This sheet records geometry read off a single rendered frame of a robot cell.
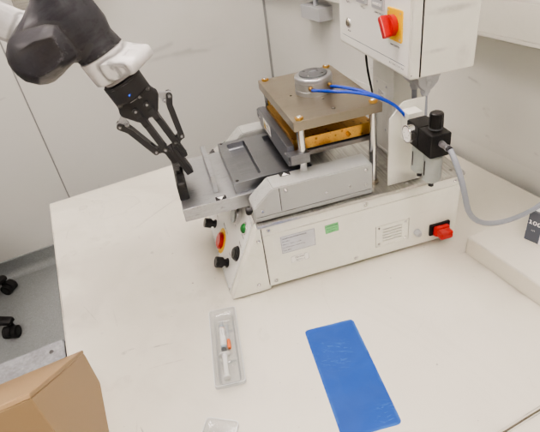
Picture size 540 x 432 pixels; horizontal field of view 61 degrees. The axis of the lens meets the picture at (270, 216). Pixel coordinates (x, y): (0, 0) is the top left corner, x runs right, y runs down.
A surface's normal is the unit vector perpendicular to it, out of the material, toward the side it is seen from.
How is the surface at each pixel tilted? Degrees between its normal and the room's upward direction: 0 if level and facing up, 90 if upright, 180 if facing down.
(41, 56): 90
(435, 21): 90
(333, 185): 90
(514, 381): 0
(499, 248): 0
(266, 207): 90
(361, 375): 0
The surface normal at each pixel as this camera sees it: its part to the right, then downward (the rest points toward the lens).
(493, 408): -0.13, -0.81
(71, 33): 0.09, 0.59
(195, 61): 0.42, 0.47
